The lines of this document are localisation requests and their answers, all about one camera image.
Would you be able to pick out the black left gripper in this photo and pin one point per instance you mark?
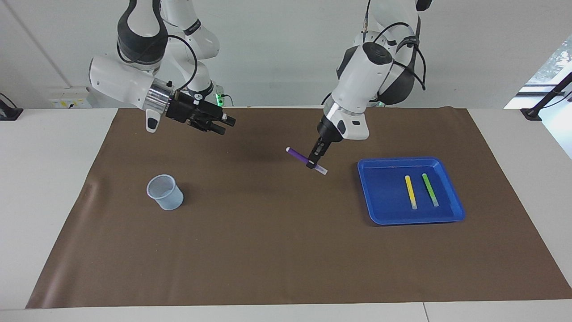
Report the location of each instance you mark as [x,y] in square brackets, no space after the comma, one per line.
[327,132]

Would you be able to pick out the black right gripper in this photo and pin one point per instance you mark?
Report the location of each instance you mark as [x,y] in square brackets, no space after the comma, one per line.
[190,111]

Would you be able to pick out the purple pen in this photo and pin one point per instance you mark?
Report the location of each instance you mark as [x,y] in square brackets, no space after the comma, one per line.
[297,154]

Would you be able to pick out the yellow pen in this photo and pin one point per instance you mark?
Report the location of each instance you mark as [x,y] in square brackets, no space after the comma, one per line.
[410,191]

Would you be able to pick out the green pen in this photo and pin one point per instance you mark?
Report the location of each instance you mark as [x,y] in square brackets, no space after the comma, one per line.
[430,189]

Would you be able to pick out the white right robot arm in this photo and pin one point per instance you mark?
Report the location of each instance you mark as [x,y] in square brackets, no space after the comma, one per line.
[120,80]

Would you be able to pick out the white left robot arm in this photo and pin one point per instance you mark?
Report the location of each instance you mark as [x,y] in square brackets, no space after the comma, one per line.
[362,76]

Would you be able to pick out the blue plastic tray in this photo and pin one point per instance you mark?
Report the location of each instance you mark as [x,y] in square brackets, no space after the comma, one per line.
[384,201]

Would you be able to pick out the clear plastic cup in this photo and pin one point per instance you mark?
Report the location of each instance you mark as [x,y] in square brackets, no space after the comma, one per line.
[166,197]

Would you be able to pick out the brown paper table mat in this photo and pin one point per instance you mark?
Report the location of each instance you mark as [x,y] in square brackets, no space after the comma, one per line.
[277,250]

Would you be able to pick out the window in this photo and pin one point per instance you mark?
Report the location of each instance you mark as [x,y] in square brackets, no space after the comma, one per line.
[552,62]

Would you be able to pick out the white wall power strip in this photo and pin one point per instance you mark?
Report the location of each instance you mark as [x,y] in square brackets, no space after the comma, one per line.
[67,103]

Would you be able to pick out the black table clamp mount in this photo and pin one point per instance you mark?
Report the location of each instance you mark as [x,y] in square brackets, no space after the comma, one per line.
[547,99]
[8,112]

